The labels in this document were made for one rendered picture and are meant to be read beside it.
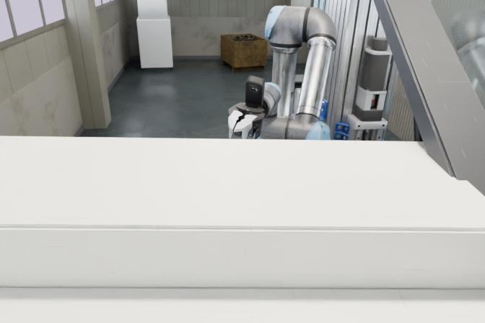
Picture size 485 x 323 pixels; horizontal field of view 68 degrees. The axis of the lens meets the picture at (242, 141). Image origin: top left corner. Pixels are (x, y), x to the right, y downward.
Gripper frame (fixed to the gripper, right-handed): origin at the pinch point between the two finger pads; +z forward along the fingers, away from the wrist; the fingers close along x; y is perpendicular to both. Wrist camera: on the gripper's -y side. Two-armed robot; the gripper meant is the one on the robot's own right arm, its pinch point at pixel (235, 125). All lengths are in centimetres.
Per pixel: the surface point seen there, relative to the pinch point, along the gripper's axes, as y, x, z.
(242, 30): 115, 220, -712
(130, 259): -6, -5, 50
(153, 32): 120, 336, -535
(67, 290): -1, 1, 53
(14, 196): -8, 10, 50
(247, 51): 129, 167, -597
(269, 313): -4, -20, 49
